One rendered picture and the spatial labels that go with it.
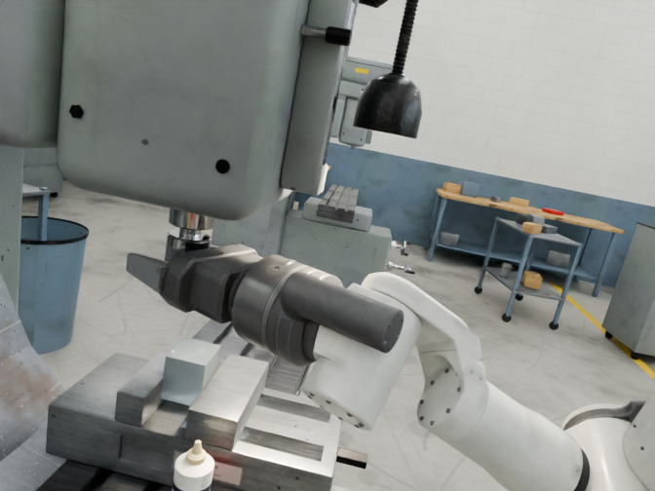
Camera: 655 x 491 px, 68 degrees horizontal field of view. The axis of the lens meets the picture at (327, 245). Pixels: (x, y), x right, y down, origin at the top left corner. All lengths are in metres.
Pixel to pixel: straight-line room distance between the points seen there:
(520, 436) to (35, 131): 0.48
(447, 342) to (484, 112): 6.71
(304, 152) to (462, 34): 6.73
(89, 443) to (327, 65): 0.51
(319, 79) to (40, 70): 0.23
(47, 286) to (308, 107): 2.41
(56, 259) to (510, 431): 2.49
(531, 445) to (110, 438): 0.47
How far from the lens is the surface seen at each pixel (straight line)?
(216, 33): 0.42
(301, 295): 0.38
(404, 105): 0.52
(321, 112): 0.47
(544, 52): 7.32
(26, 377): 0.88
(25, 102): 0.48
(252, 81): 0.41
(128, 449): 0.67
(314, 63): 0.48
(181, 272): 0.47
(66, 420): 0.69
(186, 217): 0.51
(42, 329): 2.90
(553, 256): 6.90
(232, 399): 0.63
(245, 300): 0.44
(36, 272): 2.75
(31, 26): 0.48
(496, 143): 7.12
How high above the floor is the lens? 1.41
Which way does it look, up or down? 14 degrees down
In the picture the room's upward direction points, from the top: 11 degrees clockwise
